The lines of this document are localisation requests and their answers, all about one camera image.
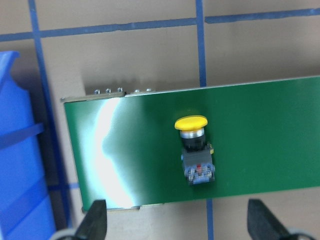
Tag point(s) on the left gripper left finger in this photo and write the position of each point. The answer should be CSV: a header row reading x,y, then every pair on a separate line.
x,y
94,225

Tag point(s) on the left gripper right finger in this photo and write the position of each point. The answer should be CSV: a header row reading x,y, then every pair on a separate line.
x,y
262,224

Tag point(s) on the yellow mushroom push button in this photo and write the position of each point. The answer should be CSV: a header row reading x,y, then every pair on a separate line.
x,y
196,154

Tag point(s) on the left blue plastic bin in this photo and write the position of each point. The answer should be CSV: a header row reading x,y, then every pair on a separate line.
x,y
25,206

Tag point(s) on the green conveyor belt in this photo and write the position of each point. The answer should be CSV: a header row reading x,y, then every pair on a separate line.
x,y
162,147

